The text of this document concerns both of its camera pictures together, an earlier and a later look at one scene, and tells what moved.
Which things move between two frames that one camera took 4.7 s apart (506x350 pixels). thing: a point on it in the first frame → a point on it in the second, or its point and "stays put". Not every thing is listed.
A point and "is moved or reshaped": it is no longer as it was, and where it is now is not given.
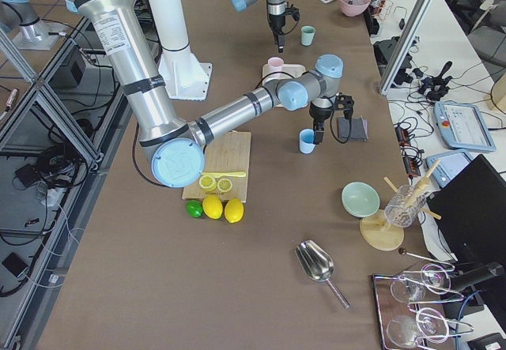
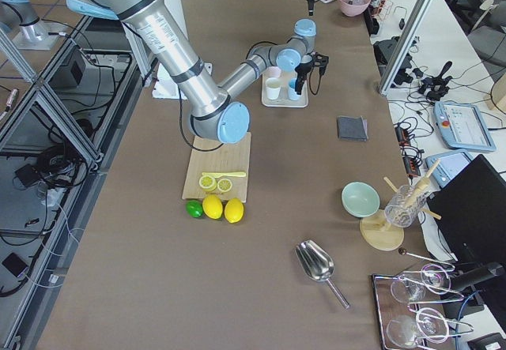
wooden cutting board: (229, 152) stays put
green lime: (194, 208) stays put
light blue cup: (306, 141) is moved or reshaped
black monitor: (472, 207) stays put
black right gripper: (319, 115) → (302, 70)
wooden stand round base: (379, 234) stays put
